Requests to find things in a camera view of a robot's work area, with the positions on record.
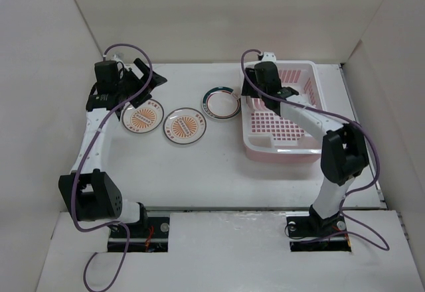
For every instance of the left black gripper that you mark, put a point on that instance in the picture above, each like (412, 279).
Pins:
(157, 81)

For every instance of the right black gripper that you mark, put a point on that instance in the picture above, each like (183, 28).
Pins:
(245, 88)

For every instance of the orange sunburst plate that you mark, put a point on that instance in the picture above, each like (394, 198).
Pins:
(144, 118)
(184, 126)

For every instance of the white plate teal red rim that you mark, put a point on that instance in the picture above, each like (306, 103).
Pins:
(221, 103)

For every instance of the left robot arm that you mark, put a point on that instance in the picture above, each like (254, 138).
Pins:
(88, 191)

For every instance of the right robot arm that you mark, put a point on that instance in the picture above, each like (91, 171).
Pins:
(343, 148)

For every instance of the pink white dish rack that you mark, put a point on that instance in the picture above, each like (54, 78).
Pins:
(269, 138)

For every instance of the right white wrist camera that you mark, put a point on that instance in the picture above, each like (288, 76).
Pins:
(267, 57)

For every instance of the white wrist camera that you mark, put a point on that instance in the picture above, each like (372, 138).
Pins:
(117, 57)
(267, 57)

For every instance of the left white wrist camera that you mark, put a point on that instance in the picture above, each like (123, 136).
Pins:
(117, 57)

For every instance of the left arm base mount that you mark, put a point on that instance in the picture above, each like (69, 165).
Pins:
(152, 238)

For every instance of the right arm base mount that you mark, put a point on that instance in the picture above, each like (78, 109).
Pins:
(305, 238)

